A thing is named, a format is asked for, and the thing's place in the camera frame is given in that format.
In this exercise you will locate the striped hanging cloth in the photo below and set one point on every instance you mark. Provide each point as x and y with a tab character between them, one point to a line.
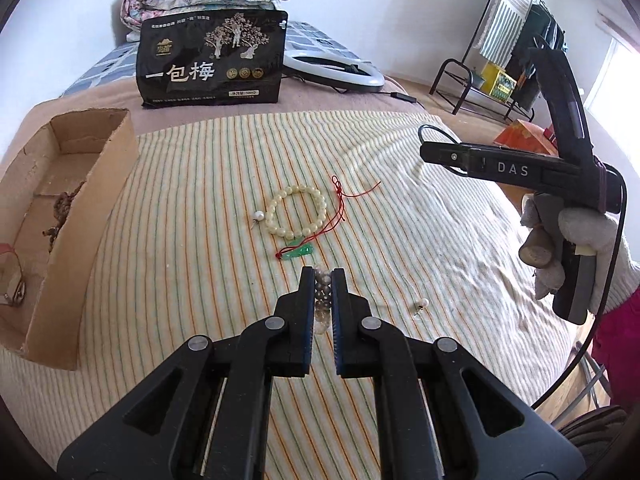
505	15

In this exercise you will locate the yellow green box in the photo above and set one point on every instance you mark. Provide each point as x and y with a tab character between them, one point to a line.
499	81

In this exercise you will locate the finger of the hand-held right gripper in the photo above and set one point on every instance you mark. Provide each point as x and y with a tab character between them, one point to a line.
450	156

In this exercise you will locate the dark ribbed stool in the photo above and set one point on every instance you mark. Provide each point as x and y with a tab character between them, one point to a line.
607	440

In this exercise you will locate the striped cream blanket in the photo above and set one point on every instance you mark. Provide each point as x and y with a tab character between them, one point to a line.
200	260

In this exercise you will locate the pearl earring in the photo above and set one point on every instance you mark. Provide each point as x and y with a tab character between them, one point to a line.
259	216
423	304

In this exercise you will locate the person's pink clothing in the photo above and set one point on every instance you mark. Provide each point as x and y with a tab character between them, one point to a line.
622	350

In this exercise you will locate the cardboard box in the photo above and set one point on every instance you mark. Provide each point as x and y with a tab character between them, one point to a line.
100	210

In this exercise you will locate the black snack bag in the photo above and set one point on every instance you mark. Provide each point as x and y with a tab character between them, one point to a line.
210	60

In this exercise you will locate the person's right hand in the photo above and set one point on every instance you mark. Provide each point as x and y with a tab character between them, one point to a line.
582	230

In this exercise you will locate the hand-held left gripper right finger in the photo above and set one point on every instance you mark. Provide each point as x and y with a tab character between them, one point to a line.
338	340

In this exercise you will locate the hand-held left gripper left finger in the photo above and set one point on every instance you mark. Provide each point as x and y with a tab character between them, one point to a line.
309	340

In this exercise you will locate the black metal clothes rack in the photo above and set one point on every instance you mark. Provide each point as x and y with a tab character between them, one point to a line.
457	87

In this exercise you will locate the tan blanket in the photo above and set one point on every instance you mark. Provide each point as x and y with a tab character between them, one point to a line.
325	102

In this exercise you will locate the dark hanging clothes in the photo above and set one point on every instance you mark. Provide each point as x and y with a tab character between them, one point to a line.
540	60

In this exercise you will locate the window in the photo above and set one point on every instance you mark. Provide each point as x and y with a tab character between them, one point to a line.
622	80

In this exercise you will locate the orange bag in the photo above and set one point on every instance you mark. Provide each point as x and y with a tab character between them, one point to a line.
522	135

